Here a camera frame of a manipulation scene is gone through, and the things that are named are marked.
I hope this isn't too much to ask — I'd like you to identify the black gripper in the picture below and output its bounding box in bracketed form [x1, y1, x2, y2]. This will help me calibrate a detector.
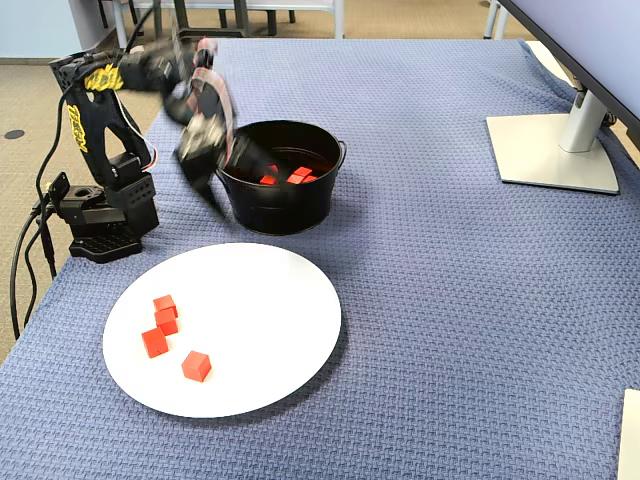
[172, 82, 274, 220]

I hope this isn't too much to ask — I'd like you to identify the white round plate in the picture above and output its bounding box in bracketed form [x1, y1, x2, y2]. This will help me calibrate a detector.
[102, 242, 343, 419]

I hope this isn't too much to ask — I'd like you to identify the black metal bucket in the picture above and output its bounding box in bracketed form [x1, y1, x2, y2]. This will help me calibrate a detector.
[214, 119, 348, 236]

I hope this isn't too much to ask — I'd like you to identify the white table leg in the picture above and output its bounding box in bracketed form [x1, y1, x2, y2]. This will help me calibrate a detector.
[482, 0, 510, 41]
[113, 0, 132, 51]

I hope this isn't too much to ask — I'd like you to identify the blue woven tablecloth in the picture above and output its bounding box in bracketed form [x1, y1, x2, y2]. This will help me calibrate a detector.
[0, 37, 640, 480]

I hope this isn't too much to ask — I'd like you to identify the silver monitor stand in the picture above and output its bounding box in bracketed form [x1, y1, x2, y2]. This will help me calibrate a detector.
[485, 74, 621, 195]

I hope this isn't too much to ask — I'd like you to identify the computer monitor screen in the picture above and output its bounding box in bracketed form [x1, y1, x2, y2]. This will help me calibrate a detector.
[497, 0, 640, 124]

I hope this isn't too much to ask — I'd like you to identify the white flat board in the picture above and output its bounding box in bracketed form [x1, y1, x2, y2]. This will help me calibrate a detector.
[615, 388, 640, 480]

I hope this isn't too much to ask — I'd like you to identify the small camera circuit board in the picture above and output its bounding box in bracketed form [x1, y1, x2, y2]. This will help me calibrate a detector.
[176, 117, 226, 162]

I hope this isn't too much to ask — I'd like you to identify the thin black camera cable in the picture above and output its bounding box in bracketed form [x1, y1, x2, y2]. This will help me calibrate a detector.
[34, 0, 156, 211]

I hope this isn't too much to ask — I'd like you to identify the white table frame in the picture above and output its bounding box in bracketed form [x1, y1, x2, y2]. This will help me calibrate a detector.
[133, 0, 346, 40]

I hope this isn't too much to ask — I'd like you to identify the black cable with plug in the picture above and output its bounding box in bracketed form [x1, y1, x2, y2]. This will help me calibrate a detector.
[35, 209, 59, 281]

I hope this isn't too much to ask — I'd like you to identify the long black cable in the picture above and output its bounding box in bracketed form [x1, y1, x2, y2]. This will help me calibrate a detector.
[8, 204, 51, 342]

